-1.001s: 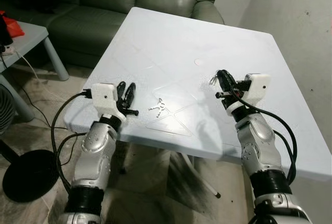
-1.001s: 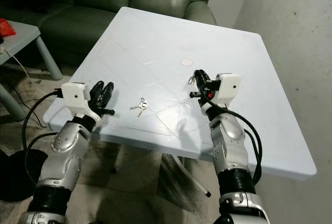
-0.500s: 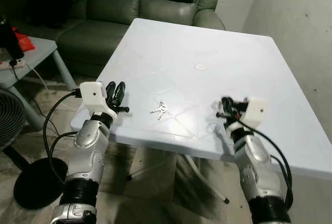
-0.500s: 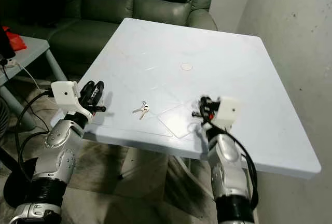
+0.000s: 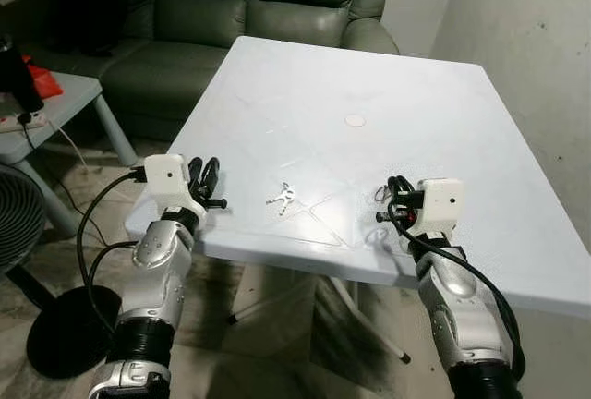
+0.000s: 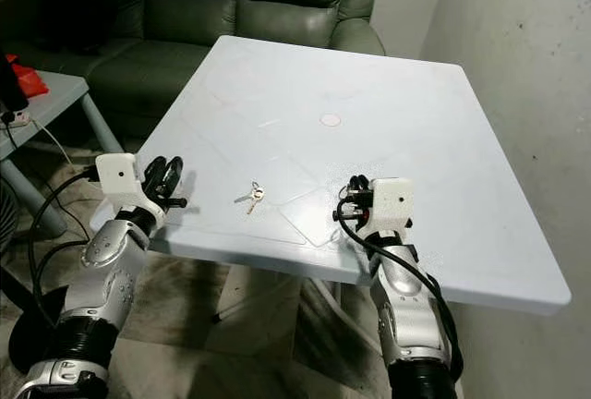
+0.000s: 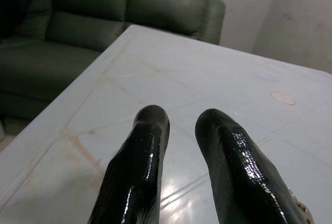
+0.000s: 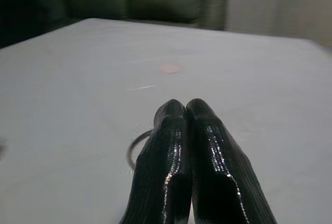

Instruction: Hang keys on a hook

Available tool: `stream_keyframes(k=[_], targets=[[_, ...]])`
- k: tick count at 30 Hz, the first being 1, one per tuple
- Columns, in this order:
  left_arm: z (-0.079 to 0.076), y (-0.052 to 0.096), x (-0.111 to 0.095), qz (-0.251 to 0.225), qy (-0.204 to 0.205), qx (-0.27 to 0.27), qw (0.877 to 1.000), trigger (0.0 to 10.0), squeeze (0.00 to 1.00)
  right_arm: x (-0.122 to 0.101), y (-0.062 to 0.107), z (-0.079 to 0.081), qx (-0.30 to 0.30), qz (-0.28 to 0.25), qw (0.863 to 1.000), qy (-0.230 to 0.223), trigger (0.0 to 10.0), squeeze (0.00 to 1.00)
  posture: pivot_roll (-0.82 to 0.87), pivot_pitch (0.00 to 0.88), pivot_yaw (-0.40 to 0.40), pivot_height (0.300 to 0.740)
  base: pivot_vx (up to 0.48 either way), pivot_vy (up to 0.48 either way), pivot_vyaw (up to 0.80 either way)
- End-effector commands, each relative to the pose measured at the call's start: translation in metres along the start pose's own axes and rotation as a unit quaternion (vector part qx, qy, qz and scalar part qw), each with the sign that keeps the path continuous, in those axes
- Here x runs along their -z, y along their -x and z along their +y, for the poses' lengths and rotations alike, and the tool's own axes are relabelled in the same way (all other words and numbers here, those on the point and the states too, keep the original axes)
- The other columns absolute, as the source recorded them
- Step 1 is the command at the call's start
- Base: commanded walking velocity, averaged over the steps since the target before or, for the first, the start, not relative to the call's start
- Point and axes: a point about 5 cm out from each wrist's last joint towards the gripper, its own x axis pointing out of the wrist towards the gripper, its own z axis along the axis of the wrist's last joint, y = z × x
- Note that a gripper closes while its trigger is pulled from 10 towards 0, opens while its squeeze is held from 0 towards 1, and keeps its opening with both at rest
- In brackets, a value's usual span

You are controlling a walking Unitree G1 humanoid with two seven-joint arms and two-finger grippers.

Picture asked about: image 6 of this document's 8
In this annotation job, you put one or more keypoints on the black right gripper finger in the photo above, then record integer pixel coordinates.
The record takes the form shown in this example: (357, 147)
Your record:
(365, 186)
(352, 187)

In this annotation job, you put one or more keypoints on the red plastic item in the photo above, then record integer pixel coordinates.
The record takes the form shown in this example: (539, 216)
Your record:
(30, 78)

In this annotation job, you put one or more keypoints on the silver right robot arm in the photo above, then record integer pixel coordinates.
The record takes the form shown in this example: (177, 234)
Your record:
(411, 320)

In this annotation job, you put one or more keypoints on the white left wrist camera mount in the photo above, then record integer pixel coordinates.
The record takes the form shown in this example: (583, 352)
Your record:
(120, 179)

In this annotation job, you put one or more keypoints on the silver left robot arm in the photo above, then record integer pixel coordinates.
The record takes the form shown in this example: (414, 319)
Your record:
(97, 279)

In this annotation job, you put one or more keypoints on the black object on side table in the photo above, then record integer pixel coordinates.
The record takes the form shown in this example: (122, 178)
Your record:
(11, 90)

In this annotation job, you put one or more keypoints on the silver bunch of keys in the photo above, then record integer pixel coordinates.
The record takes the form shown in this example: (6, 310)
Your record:
(253, 197)

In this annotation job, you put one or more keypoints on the white power strip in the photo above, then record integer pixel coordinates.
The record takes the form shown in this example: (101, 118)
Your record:
(14, 118)

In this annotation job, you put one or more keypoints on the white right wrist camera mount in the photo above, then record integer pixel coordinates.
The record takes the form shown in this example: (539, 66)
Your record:
(391, 203)

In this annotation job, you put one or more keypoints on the white plastic square table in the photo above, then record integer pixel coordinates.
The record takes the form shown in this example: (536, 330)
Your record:
(332, 76)

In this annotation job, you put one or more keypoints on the green leather sofa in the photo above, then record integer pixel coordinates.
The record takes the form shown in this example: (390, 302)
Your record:
(222, 11)

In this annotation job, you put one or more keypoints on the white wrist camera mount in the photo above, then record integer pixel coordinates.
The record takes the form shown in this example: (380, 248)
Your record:
(391, 203)
(120, 179)

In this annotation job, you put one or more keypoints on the small grey side table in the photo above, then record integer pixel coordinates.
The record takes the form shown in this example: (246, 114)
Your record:
(60, 94)

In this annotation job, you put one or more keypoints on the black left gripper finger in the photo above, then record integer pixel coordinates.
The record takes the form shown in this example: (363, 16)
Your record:
(172, 175)
(153, 173)

